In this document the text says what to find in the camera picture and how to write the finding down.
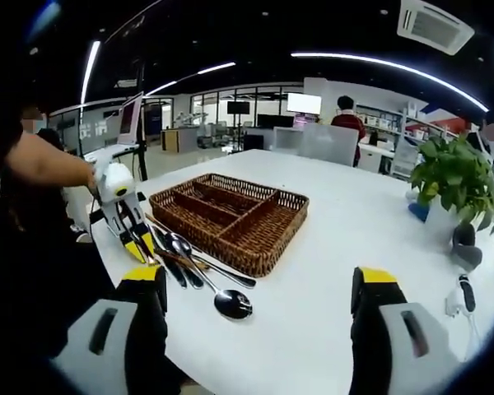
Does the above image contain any wooden chopstick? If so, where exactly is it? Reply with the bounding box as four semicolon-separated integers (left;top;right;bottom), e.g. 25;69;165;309
144;212;209;272
146;214;210;272

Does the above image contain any grey counter cabinet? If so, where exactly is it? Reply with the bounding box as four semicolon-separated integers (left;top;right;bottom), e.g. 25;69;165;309
160;127;198;153

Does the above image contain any green potted plant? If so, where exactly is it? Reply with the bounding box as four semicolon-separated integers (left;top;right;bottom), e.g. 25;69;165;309
408;133;494;236

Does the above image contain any black desk monitor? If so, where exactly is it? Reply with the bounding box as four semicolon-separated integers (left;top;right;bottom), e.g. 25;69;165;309
257;114;296;128

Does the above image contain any metal shelf with white boxes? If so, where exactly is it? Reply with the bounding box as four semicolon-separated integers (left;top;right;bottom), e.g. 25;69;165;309
356;102;462;165

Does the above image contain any curved ceiling light strip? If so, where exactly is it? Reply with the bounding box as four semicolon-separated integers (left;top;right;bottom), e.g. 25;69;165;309
290;51;490;113

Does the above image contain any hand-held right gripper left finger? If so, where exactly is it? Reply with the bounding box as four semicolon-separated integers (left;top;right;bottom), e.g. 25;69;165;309
51;265;170;395

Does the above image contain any white mesh office chair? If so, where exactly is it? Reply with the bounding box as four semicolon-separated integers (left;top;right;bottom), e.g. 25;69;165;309
390;137;421;178

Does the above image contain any brown wicker storage tray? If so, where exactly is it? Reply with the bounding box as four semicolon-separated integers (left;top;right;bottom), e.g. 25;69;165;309
148;172;310;279

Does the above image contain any laptop on stand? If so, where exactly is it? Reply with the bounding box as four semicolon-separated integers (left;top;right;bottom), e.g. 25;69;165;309
117;91;145;146

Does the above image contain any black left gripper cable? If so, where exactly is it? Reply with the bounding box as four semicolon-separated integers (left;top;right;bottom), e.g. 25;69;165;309
88;191;108;231

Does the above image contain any steel spoon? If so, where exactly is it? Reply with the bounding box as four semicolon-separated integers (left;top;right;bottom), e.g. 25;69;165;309
165;231;258;289
170;246;254;321

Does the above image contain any white wall screen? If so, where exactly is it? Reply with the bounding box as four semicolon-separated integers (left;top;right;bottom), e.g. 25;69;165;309
287;92;323;113

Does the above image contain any dark grey object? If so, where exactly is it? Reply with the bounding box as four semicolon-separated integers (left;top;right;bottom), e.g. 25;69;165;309
450;223;483;273

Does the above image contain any white ceiling air conditioner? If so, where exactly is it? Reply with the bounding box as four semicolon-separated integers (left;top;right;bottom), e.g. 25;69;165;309
397;0;475;55

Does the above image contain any short ceiling light strip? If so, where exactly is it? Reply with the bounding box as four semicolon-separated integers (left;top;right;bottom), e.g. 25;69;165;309
196;61;237;76

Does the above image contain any person's black clothing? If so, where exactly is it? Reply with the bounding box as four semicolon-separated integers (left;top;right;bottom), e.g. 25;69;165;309
0;123;120;363

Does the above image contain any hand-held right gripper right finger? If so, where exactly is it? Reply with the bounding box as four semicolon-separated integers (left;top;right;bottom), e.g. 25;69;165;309
348;266;464;395

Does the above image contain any white black small device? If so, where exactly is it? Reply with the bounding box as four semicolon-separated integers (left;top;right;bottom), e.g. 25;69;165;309
444;274;478;318

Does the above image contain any person's left hand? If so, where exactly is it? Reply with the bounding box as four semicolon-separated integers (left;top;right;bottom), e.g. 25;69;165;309
82;162;104;194

